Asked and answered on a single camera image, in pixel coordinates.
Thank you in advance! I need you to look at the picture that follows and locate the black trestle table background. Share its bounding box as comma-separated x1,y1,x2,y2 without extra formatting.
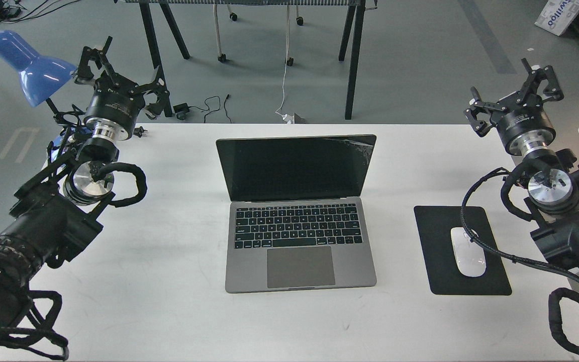
116,0,378,120

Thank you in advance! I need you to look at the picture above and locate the white charging cable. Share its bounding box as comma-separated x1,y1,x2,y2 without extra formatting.
275,4,308,124

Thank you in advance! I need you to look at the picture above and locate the black cable bundle on floor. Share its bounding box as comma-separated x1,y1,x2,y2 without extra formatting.
0,0,81,45

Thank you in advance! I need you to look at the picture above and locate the blue desk lamp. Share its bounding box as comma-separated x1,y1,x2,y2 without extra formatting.
0,30,76,115

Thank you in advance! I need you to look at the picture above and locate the black power adapter with cable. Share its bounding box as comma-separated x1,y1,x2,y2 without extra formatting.
172,94,234,124

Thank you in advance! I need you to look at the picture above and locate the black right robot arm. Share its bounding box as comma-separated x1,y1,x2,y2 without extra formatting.
460,59,579,355

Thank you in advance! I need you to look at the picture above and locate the grey laptop with cracked screen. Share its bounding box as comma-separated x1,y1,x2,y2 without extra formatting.
216,134,377,294

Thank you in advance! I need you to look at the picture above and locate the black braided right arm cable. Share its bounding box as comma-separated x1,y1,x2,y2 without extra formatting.
460,167,579,287

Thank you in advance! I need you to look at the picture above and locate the white rolling chair base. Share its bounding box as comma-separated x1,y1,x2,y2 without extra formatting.
213,4,305,67

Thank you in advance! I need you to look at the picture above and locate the black mouse pad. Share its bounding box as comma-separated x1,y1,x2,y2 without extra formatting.
414,206,512,296

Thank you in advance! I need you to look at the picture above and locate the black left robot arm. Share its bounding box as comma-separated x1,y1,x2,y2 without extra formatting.
0,31,171,360

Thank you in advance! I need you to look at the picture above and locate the white cardboard box blue print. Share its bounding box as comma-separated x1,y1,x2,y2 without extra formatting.
534,1,579,36

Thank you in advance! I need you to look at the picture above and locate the white computer mouse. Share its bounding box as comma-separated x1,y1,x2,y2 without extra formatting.
450,227,487,278

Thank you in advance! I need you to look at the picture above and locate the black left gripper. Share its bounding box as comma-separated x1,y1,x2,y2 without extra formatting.
73,35,171,140

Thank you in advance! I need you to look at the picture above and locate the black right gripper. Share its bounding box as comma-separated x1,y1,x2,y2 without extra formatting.
464,58,564,156

